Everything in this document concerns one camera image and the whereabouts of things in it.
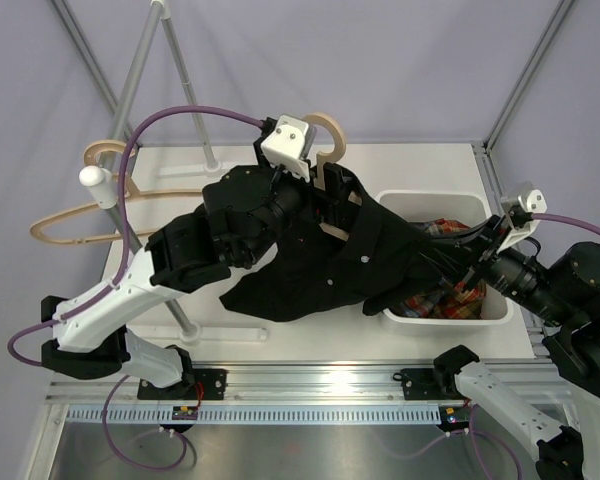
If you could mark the white slotted cable duct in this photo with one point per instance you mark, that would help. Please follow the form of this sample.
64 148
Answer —
275 415

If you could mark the black shirt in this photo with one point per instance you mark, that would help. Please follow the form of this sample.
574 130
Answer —
379 266

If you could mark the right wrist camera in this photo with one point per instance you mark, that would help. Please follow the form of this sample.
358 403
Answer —
519 205

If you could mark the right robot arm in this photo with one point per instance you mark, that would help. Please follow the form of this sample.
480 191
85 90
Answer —
565 296

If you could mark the aluminium rail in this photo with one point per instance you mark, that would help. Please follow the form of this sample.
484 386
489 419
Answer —
367 382

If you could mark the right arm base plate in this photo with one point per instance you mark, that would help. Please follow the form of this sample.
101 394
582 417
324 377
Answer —
420 383

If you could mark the beige hanger of black shirt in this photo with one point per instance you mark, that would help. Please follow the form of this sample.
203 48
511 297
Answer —
334 156

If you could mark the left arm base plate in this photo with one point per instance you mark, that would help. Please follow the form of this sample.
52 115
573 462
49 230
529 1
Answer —
209 382

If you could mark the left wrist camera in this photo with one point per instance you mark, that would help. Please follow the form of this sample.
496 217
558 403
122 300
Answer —
288 146

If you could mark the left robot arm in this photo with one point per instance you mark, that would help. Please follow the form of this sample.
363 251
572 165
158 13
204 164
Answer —
240 219

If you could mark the beige hanger of plaid shirt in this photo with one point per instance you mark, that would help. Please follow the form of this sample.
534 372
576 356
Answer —
101 183

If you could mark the clothes rack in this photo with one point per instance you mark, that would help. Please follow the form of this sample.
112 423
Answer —
199 164

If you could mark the white plastic basket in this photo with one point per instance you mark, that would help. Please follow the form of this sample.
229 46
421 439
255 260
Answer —
469 209

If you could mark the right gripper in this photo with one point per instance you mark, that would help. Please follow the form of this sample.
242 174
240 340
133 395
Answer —
481 237

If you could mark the plaid shirt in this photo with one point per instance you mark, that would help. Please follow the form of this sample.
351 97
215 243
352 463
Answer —
444 301

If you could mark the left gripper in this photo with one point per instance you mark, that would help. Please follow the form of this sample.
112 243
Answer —
328 207

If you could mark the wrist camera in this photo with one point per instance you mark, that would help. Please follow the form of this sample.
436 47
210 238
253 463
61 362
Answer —
288 146
519 205

